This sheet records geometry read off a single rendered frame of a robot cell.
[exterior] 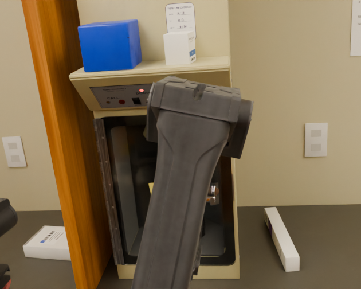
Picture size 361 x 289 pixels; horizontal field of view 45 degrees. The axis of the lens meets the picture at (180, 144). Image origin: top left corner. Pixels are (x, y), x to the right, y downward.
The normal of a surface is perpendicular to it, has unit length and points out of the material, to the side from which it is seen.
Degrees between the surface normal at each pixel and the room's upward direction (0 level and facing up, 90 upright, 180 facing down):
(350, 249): 0
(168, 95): 62
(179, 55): 90
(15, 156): 90
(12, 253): 0
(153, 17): 90
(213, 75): 135
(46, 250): 90
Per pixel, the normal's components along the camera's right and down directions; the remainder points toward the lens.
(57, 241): -0.08, -0.94
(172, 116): -0.04, -0.16
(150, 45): -0.11, 0.33
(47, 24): 0.99, -0.04
